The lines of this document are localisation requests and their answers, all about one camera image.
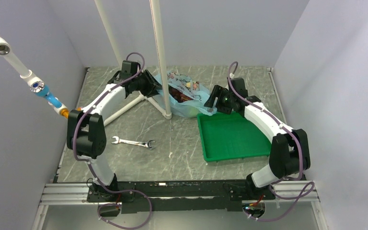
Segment white PVC pipe stand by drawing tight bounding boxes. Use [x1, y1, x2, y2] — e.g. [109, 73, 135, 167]
[104, 0, 172, 125]

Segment dark fake grapes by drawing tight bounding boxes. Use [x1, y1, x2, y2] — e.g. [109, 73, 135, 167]
[169, 87, 193, 103]

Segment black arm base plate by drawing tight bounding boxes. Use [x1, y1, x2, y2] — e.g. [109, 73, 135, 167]
[87, 179, 275, 214]

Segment silver combination wrench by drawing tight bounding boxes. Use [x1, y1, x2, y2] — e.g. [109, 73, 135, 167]
[111, 136, 155, 150]

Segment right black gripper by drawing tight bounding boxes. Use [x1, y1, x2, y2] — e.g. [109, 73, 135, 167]
[204, 85, 235, 115]

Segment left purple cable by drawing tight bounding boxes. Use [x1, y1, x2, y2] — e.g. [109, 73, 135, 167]
[72, 52, 153, 230]

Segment green plastic tray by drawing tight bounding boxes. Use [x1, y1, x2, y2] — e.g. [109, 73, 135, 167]
[197, 112, 271, 162]

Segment light blue plastic bag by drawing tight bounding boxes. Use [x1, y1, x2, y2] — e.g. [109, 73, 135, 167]
[167, 71, 217, 118]

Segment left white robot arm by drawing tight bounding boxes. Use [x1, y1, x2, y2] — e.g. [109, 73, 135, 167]
[66, 60, 161, 201]

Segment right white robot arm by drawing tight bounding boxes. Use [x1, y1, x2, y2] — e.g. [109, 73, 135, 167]
[197, 78, 311, 199]

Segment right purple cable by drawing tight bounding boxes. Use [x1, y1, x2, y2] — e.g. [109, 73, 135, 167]
[227, 61, 315, 222]

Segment aluminium rail frame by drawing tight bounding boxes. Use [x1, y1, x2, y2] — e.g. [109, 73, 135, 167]
[33, 180, 328, 230]

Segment purple cable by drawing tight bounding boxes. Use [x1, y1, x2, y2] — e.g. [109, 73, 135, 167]
[227, 61, 315, 222]
[72, 52, 153, 230]

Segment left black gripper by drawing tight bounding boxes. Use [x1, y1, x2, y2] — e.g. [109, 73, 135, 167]
[132, 70, 165, 98]

